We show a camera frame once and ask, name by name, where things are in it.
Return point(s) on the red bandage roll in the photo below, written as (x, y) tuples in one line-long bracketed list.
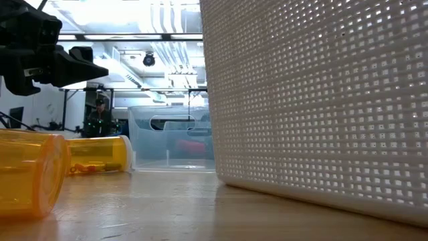
[(190, 148)]

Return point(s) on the person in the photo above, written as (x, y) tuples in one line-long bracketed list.
[(97, 120)]

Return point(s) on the black metal rig frame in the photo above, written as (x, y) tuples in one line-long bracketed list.
[(133, 37)]

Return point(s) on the orange pill bottle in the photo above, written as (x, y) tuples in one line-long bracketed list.
[(97, 150), (26, 170)]

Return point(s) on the black monitor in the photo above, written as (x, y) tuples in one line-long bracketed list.
[(16, 117)]

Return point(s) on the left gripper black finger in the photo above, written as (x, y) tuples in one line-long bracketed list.
[(82, 54), (73, 72)]

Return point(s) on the clear plastic bin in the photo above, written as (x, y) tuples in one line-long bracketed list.
[(150, 150)]

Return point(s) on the white perforated plastic basket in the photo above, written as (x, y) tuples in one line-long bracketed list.
[(317, 100)]

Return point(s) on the black overhead camera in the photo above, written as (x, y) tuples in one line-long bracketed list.
[(149, 59)]

